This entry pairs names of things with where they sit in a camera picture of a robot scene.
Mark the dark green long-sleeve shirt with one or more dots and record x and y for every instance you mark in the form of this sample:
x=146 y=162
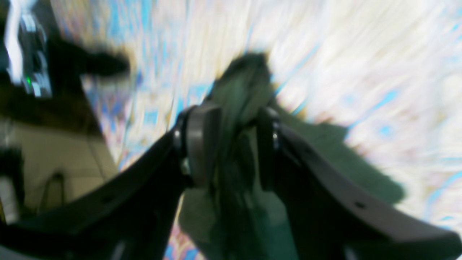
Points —
x=240 y=216

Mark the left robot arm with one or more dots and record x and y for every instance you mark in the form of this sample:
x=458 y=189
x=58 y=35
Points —
x=41 y=72

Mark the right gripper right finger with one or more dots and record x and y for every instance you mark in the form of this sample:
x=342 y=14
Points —
x=333 y=219

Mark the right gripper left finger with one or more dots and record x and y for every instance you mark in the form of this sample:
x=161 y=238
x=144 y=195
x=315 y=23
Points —
x=130 y=217

